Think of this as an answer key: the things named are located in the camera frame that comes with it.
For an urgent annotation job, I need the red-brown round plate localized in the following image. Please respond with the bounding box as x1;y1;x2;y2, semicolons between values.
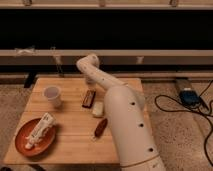
15;118;56;157

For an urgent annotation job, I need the white toothpaste tube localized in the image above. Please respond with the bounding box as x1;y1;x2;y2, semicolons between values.
25;113;55;150

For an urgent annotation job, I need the white soap bar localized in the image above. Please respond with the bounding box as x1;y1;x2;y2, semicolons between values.
92;101;104;118

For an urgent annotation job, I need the blue power adapter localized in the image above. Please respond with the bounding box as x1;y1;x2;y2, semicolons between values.
179;89;200;106

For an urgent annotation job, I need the brown oval wooden piece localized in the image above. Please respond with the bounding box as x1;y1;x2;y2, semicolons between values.
94;119;108;137

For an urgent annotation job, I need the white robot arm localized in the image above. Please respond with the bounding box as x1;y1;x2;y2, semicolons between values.
76;54;166;171

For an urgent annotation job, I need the translucent white plastic cup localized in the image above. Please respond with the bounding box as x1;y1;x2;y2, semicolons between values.
43;86;62;108

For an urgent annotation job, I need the black cable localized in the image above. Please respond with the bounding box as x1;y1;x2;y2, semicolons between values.
154;79;213;168

